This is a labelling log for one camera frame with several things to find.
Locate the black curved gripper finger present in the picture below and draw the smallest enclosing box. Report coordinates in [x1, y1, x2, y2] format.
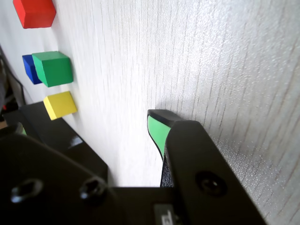
[0, 122, 125, 225]

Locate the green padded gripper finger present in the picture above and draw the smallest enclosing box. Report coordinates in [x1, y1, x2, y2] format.
[147, 109, 270, 225]

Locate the yellow wooden cube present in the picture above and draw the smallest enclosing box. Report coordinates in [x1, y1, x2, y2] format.
[43, 90, 78, 121]

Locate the green wooden cube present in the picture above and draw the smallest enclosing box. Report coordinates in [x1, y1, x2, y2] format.
[31, 51, 73, 88]

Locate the blue wooden cube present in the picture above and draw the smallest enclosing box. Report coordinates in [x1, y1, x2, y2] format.
[22, 54, 43, 85]

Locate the red wooden cube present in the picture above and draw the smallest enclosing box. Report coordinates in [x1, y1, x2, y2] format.
[13, 0, 57, 30]

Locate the black box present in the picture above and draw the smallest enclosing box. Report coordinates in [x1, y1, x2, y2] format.
[35, 102, 109, 187]

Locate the black box tray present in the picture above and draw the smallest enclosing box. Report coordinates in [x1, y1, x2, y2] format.
[3, 102, 71, 150]

